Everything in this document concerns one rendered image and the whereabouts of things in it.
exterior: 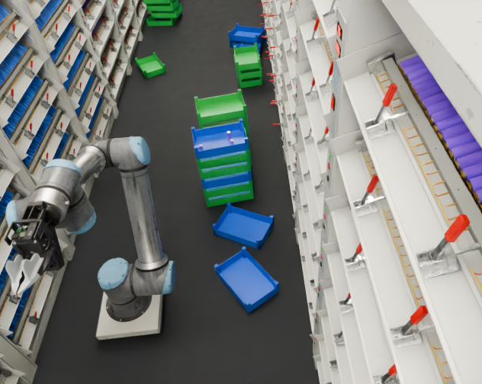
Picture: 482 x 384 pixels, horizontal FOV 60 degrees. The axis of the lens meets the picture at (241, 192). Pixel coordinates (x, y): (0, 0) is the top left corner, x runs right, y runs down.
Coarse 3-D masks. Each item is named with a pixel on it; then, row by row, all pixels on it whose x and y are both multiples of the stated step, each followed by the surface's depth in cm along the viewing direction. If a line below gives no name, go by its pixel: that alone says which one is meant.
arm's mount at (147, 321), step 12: (108, 300) 208; (156, 300) 205; (108, 312) 203; (144, 312) 201; (156, 312) 201; (108, 324) 199; (120, 324) 198; (132, 324) 198; (144, 324) 197; (156, 324) 196; (96, 336) 195; (108, 336) 196; (120, 336) 197
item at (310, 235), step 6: (300, 174) 196; (300, 180) 198; (300, 186) 198; (300, 192) 195; (300, 198) 193; (306, 198) 191; (306, 216) 184; (306, 222) 182; (306, 228) 180; (312, 234) 177; (312, 240) 175; (312, 246) 173; (312, 252) 171; (312, 264) 167; (318, 264) 166; (318, 270) 164
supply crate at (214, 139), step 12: (240, 120) 241; (192, 132) 241; (204, 132) 244; (216, 132) 246; (240, 132) 245; (204, 144) 240; (216, 144) 239; (228, 144) 238; (240, 144) 230; (204, 156) 232
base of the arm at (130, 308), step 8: (136, 296) 198; (144, 296) 203; (112, 304) 198; (120, 304) 195; (128, 304) 196; (136, 304) 199; (144, 304) 203; (112, 312) 202; (120, 312) 198; (128, 312) 198; (136, 312) 200
